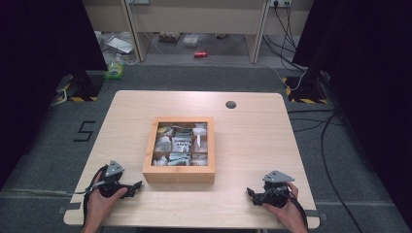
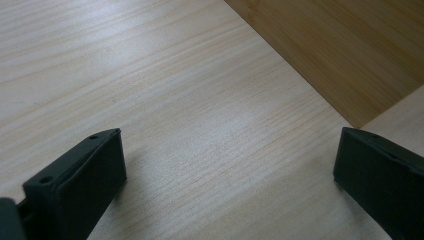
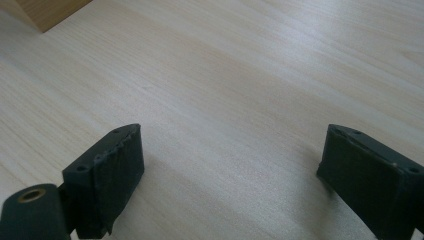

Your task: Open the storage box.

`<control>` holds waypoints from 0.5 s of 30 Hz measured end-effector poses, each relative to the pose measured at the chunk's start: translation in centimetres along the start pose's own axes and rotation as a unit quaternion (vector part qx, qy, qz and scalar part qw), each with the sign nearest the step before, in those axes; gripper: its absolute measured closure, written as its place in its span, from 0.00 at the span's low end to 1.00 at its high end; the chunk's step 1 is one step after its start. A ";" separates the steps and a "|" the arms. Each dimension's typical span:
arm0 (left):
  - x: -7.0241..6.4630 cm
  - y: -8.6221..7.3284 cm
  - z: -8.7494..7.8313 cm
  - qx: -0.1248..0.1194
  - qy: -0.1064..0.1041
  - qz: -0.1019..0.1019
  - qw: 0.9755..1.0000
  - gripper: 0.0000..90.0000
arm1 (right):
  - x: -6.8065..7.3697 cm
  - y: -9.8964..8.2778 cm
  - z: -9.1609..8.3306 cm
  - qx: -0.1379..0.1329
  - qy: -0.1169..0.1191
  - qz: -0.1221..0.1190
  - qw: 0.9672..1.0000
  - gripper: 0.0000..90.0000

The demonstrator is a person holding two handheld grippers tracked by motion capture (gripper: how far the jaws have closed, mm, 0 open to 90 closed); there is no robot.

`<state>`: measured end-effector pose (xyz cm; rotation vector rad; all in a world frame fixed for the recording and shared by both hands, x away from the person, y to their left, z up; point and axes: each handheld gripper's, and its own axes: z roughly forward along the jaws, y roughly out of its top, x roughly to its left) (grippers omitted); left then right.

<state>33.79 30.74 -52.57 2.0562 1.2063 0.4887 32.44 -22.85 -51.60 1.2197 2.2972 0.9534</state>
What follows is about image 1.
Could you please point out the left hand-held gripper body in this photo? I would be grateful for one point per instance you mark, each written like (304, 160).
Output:
(111, 186)

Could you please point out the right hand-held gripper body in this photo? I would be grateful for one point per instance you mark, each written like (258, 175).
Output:
(277, 194)

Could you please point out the wooden box with glass lid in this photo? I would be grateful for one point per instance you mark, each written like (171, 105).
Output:
(178, 178)

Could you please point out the person's right hand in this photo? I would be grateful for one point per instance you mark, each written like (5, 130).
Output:
(290, 213)

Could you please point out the person's left hand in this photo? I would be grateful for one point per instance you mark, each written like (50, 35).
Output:
(98, 208)

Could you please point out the grey tape piece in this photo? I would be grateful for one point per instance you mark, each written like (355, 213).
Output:
(319, 215)
(69, 207)

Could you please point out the pile of small packets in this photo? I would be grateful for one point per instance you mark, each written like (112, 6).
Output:
(180, 144)

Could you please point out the grey round table grommet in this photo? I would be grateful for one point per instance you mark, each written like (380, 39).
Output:
(230, 104)

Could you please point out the black stand base striped tape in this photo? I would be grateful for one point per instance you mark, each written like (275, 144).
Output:
(84, 89)
(306, 92)

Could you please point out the green plastic packet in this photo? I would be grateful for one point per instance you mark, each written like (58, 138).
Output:
(114, 70)

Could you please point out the black curtain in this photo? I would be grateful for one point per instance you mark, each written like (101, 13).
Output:
(39, 64)
(372, 81)

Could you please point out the grey flat sheet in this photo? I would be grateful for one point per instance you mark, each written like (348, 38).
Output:
(120, 44)

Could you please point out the red can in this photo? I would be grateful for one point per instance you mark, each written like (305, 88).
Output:
(200, 54)

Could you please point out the brown egg carton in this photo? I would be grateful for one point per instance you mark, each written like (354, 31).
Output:
(168, 37)

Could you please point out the clear plastic bag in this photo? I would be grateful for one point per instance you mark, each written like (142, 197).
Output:
(190, 41)

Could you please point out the beige desk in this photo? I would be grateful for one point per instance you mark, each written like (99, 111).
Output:
(194, 16)

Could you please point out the white power strip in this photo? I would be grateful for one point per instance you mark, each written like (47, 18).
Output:
(280, 2)

